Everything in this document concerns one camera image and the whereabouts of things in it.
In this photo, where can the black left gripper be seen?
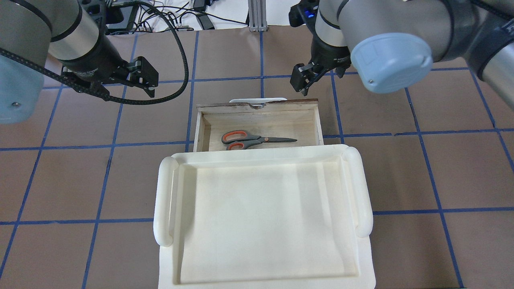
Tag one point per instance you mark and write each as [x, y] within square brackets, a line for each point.
[93, 60]

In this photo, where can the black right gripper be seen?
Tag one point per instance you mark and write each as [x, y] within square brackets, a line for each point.
[328, 53]

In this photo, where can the light wooden drawer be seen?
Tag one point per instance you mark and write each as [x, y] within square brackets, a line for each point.
[272, 117]

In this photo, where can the orange grey scissors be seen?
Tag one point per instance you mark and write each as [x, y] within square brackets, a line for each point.
[242, 140]

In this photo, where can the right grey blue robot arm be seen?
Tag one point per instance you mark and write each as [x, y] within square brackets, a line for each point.
[393, 44]

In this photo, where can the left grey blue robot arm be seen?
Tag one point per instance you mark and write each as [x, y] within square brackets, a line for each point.
[59, 39]

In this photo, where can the cream plastic tray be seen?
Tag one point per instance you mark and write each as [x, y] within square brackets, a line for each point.
[279, 218]

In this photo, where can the aluminium frame post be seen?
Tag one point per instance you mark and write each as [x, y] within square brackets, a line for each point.
[257, 16]

